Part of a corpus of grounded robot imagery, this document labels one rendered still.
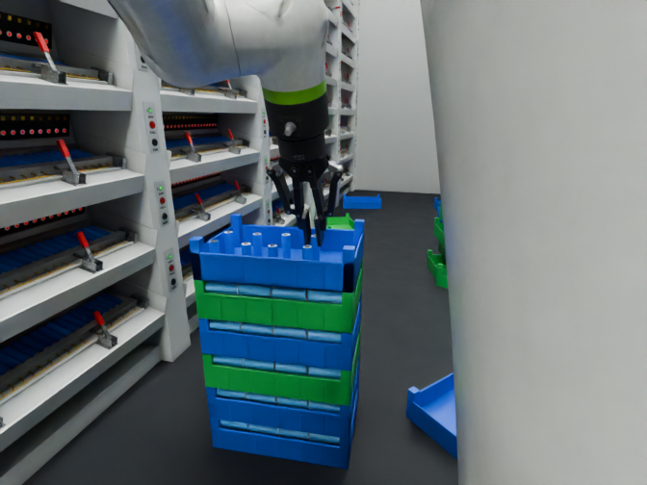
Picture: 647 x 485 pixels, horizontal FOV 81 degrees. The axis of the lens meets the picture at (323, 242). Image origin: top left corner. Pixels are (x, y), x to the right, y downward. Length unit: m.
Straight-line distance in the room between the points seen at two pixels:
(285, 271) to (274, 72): 0.33
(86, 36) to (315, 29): 0.72
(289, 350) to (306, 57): 0.50
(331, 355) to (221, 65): 0.51
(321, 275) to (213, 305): 0.22
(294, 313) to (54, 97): 0.60
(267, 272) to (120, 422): 0.58
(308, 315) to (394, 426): 0.41
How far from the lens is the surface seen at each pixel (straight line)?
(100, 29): 1.12
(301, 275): 0.67
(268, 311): 0.72
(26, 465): 1.06
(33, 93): 0.89
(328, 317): 0.70
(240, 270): 0.71
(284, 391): 0.81
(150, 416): 1.10
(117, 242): 1.12
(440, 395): 1.10
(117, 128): 1.10
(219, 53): 0.52
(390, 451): 0.95
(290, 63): 0.53
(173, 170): 1.16
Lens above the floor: 0.69
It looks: 18 degrees down
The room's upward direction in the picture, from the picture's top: straight up
